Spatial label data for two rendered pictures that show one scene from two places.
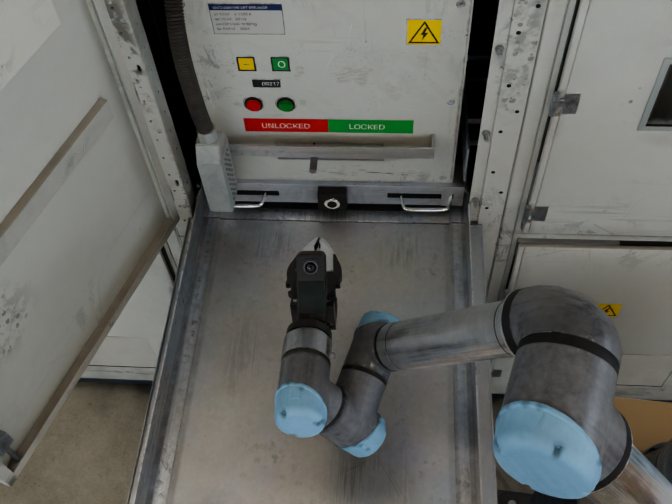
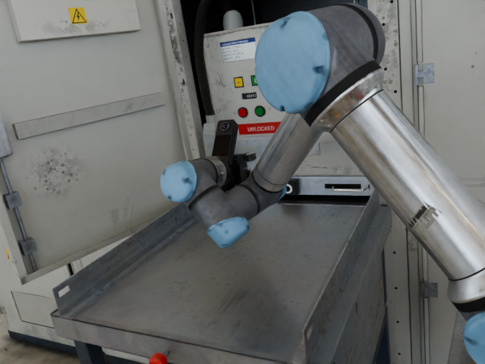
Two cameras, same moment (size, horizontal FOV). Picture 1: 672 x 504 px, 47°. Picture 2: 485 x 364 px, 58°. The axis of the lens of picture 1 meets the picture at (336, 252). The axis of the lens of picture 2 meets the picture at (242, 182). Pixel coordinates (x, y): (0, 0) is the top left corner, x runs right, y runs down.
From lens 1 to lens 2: 0.91 m
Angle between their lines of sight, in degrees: 41
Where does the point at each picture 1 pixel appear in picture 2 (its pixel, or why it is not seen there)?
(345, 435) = (209, 211)
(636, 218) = not seen: outside the picture
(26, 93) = (115, 55)
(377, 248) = (311, 213)
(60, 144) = (128, 97)
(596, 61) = (437, 33)
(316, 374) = (199, 163)
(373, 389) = (243, 195)
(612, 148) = (470, 114)
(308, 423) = (178, 180)
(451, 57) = not seen: hidden behind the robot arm
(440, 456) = (306, 300)
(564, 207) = not seen: hidden behind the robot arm
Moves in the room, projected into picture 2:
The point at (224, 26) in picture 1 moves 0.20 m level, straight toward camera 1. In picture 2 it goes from (227, 56) to (212, 60)
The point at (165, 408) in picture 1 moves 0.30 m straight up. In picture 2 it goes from (132, 261) to (105, 149)
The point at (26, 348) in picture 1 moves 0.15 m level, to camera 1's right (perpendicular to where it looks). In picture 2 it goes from (70, 201) to (115, 200)
